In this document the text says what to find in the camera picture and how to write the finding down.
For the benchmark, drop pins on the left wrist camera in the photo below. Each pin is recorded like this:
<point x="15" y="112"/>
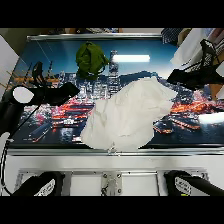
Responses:
<point x="37" y="73"/>

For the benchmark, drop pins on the wooden rack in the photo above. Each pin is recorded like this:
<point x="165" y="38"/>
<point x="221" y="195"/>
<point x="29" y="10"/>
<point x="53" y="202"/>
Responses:
<point x="23" y="79"/>

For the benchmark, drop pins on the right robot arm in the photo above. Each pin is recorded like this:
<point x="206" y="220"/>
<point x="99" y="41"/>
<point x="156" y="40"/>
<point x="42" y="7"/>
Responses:
<point x="191" y="183"/>

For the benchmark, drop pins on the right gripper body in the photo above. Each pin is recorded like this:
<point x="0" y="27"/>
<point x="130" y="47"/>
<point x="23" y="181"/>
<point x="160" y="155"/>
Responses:
<point x="186" y="78"/>

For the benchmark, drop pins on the checked shirt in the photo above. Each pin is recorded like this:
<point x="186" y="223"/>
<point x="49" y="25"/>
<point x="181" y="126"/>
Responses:
<point x="170" y="35"/>

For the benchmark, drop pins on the green garment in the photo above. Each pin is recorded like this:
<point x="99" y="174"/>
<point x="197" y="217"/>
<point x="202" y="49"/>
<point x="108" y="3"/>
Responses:
<point x="90" y="60"/>

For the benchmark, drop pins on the white garment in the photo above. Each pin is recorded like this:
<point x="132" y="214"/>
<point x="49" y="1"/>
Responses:
<point x="126" y="116"/>

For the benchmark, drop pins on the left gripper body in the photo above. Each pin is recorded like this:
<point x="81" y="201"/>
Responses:
<point x="63" y="93"/>

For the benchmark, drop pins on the silver frame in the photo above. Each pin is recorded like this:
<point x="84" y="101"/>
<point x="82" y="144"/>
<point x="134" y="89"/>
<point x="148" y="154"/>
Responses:
<point x="111" y="183"/>

